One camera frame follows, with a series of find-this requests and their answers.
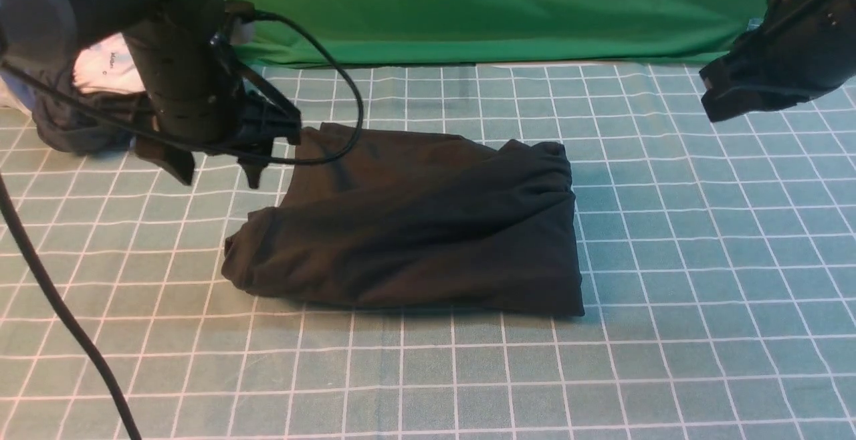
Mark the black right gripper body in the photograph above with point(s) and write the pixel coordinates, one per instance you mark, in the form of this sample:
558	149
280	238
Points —
801	51

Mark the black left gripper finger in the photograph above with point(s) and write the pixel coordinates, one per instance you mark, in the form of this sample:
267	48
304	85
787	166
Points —
254	164
178	163

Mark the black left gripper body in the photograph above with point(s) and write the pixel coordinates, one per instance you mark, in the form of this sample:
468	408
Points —
205	99

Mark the dark gray long-sleeve top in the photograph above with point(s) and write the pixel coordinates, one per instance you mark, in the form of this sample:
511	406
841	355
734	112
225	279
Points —
416	218

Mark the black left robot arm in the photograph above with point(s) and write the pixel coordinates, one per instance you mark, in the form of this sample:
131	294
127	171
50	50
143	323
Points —
45	34

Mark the white crumpled garment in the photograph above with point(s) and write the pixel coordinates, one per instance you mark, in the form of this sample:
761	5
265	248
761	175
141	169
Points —
107	67

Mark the dark gray crumpled garment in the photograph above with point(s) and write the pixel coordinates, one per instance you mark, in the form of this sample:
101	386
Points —
68	130

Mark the green backdrop cloth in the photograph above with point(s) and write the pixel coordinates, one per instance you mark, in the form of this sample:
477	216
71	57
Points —
418	32

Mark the teal grid table mat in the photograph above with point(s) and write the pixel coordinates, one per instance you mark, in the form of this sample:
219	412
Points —
717	260

